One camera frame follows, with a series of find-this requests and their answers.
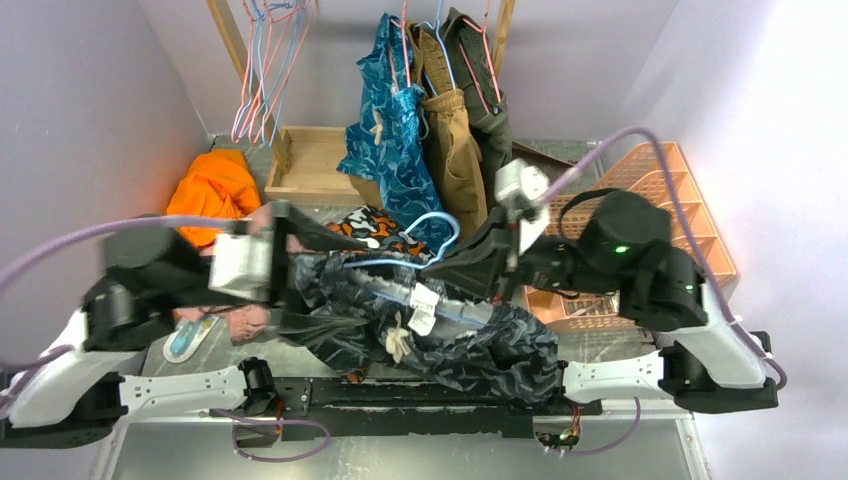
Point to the pink drawstring shorts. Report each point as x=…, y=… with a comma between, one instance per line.
x=246, y=323

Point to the orange garment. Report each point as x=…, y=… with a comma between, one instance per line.
x=218, y=184

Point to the dark leaf print shorts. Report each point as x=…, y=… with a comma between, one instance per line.
x=513, y=357

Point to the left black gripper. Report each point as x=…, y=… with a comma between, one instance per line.
x=288, y=220

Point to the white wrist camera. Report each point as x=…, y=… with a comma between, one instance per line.
x=241, y=266
x=519, y=187

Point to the blue leaf print shorts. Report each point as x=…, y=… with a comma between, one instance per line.
x=384, y=146

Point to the dark green hanging shorts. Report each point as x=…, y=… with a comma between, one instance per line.
x=485, y=103

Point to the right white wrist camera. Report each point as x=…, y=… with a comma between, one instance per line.
x=519, y=187

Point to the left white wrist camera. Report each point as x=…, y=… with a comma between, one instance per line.
x=241, y=266

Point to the orange camouflage shorts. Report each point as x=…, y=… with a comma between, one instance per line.
x=379, y=231

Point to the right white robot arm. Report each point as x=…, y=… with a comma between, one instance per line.
x=626, y=249

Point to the wooden clothes rack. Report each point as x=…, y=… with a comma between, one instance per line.
x=303, y=166

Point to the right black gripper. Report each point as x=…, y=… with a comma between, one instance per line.
x=476, y=265

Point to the brown hanging shorts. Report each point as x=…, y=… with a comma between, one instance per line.
x=451, y=153

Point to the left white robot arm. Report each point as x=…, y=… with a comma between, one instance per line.
x=74, y=394

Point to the peach plastic file organizer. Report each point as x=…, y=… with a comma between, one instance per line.
x=639, y=171

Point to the empty wire hangers bunch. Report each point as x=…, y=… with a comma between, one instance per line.
x=277, y=33

